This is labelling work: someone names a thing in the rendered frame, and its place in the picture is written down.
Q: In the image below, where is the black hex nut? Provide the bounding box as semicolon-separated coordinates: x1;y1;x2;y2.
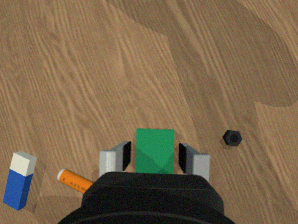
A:
223;130;242;147

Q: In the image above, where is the blue and white eraser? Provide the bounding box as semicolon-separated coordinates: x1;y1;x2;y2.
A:
3;151;37;211

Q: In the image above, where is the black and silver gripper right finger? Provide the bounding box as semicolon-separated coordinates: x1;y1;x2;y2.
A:
178;143;210;182

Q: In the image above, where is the green block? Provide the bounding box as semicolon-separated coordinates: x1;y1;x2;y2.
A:
135;128;174;174

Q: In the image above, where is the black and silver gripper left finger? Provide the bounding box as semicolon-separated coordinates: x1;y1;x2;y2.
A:
99;141;131;177

